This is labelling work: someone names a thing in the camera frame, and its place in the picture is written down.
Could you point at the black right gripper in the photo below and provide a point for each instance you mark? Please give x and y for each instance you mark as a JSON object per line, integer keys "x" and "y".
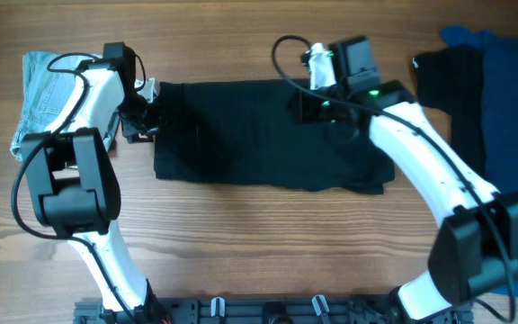
{"x": 306, "y": 112}

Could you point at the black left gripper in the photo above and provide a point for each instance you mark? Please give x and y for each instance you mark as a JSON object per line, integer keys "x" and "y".
{"x": 132, "y": 132}

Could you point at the black shorts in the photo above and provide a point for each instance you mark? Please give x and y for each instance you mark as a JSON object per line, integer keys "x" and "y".
{"x": 245, "y": 133}

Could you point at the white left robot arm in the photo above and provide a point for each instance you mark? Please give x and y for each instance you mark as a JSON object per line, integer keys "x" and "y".
{"x": 74, "y": 189}

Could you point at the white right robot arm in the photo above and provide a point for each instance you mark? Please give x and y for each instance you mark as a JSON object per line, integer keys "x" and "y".
{"x": 476, "y": 247}

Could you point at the folded light blue jeans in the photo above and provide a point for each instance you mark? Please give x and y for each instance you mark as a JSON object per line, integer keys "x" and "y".
{"x": 44, "y": 96}

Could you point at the black garment in pile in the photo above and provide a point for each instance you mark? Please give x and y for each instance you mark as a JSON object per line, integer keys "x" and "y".
{"x": 451, "y": 80}

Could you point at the blue garment in pile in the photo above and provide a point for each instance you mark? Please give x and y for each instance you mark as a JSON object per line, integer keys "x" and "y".
{"x": 499, "y": 104}

